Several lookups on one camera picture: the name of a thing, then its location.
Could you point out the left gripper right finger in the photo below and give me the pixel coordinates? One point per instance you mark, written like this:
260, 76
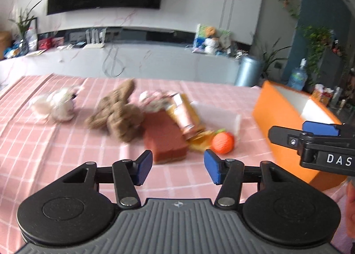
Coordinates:
231, 174

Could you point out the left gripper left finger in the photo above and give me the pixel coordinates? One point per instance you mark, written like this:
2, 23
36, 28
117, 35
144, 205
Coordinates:
125, 175

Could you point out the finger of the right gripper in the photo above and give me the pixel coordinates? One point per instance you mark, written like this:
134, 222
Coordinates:
322, 129
285, 137

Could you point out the orange white storage box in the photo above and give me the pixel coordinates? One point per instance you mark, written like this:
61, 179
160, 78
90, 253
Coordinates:
283, 106

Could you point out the red brown sponge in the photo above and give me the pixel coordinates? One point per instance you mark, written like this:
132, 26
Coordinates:
163, 137

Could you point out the brown towel bundle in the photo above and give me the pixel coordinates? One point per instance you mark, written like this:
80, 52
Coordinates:
117, 115

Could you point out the operator right hand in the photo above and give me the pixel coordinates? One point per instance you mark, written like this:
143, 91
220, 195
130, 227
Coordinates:
350, 210

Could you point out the orange knitted ball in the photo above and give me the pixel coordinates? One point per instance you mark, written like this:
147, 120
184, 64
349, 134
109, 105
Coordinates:
223, 142

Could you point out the orange snack box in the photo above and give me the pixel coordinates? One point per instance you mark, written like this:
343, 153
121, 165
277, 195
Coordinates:
322, 94

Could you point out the blue water jug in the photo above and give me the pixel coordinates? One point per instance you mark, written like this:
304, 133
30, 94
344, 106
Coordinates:
298, 77

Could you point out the grey metal trash can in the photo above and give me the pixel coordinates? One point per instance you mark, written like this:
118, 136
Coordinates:
249, 72

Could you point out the tall leafy floor plant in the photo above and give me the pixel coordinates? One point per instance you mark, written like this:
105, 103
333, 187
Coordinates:
270, 54

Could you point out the bushy green corner plant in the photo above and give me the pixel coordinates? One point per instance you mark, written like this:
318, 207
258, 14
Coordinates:
318, 40

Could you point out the pink checkered tablecloth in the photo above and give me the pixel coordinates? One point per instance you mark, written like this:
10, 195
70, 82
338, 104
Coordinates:
35, 152

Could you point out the white plush toy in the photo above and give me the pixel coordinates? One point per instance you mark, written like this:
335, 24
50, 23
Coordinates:
58, 105

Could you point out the green painted picture board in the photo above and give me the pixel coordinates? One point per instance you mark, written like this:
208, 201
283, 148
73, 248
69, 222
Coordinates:
223, 35

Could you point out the white marble tv cabinet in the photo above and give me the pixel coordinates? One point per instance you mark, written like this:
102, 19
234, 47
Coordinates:
145, 61

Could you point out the white wifi router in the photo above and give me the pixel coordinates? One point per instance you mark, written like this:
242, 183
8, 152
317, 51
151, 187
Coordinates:
95, 39

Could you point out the red gift box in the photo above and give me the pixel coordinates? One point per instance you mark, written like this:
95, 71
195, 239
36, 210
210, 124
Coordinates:
52, 42

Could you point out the green plant glass vase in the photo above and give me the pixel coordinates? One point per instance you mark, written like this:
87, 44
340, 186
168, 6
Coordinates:
23, 23

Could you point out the golden round vase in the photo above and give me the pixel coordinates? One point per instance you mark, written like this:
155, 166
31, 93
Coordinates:
5, 42

